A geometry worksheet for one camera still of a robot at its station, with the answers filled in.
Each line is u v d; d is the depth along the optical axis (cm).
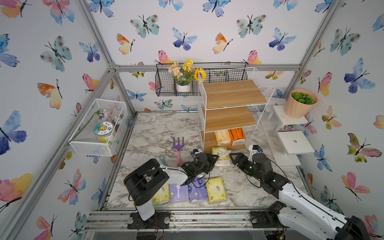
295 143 85
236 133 98
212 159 80
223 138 99
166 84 91
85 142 61
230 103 69
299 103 78
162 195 78
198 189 80
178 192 77
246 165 71
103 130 65
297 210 52
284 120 87
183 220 75
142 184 48
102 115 76
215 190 79
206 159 69
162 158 96
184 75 87
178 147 102
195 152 84
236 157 73
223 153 88
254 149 74
